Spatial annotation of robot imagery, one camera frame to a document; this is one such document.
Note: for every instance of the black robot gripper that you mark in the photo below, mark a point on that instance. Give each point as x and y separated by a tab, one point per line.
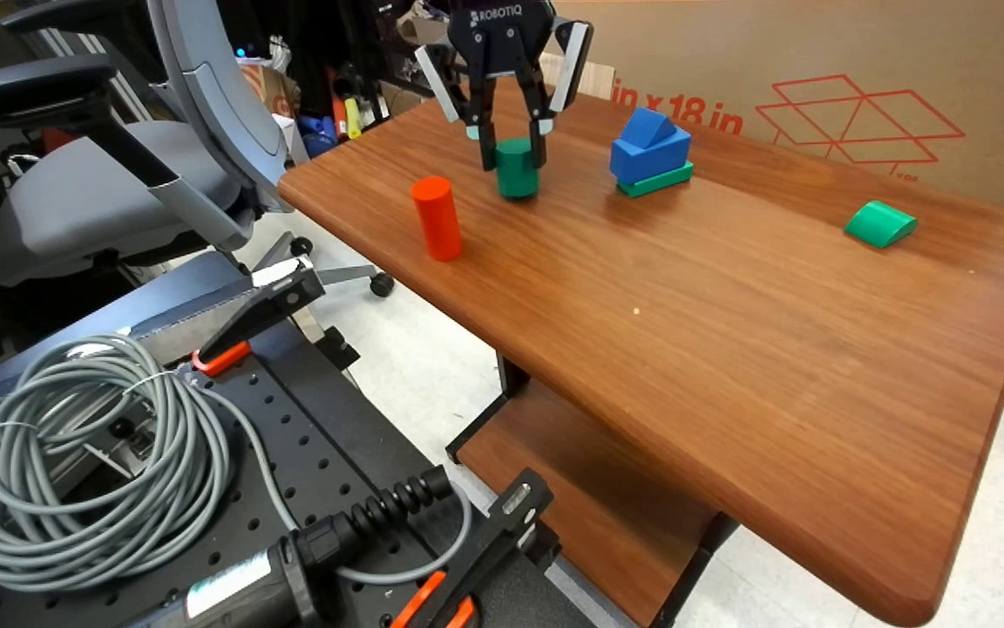
488	38

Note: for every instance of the green cylinder block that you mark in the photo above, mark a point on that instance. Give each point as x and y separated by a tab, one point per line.
514	169

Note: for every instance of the red cylinder block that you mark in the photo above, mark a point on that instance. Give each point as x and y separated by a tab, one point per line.
432	201

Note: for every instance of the blue house-shaped block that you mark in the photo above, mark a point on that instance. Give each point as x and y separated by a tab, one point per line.
648	145

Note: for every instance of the flat green block under blue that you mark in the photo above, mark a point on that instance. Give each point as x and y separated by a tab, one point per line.
655	183

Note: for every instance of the green half-round block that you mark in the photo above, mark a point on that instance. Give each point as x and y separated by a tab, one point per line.
880	223

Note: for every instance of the black clamp with orange grips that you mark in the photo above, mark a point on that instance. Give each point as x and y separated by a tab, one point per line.
449	594

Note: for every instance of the grey office chair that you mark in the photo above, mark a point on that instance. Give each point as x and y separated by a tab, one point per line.
151	187

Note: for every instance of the wooden lower shelf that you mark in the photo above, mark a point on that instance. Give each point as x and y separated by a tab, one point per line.
622	521

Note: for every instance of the large cardboard box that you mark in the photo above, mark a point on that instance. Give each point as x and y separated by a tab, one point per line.
908	90

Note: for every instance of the orange-handled black clamp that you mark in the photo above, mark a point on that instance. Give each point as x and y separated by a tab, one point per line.
277	293

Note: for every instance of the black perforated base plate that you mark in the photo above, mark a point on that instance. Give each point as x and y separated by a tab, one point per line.
330	447

